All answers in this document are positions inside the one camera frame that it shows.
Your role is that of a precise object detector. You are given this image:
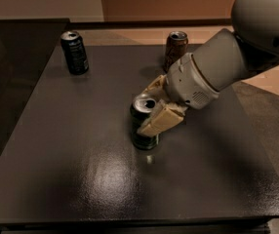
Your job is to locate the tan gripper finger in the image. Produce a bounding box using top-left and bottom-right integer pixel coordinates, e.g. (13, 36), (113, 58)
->
(137, 99), (186, 137)
(142, 75), (168, 99)

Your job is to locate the green soda can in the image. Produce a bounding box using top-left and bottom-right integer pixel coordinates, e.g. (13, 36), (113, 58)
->
(130, 94), (159, 150)

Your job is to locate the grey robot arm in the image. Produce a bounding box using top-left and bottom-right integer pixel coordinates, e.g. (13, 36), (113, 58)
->
(134, 0), (279, 137)

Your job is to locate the brown soda can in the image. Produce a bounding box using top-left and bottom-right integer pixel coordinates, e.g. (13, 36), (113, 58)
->
(163, 31), (188, 72)

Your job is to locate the dark blue soda can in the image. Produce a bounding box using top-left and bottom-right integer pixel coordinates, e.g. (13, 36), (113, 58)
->
(60, 31), (89, 75)

